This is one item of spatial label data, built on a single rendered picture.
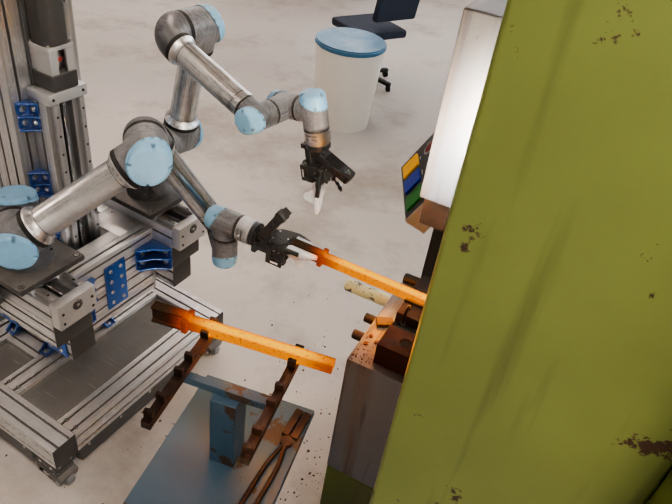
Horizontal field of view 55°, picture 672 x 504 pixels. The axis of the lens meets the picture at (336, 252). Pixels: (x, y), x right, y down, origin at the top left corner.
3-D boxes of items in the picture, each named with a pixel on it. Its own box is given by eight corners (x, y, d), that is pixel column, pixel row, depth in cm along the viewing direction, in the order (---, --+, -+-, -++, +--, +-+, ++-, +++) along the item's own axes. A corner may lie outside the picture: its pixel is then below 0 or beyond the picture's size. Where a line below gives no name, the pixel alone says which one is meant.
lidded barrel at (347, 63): (386, 122, 479) (400, 43, 443) (347, 143, 446) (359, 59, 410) (333, 99, 500) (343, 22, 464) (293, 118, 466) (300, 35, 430)
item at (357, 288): (342, 293, 229) (344, 282, 226) (348, 285, 233) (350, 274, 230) (459, 343, 216) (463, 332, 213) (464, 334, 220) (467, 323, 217)
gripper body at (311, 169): (314, 171, 198) (310, 134, 192) (339, 175, 195) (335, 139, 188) (301, 182, 193) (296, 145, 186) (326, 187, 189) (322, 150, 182)
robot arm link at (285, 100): (254, 95, 183) (283, 101, 177) (281, 85, 190) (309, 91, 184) (257, 122, 187) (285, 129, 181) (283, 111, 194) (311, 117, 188)
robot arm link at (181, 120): (147, 146, 226) (167, 1, 188) (180, 133, 236) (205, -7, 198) (170, 166, 222) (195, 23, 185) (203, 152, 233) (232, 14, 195)
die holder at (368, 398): (326, 464, 187) (346, 358, 160) (379, 380, 215) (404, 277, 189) (513, 562, 171) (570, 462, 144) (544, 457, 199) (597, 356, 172)
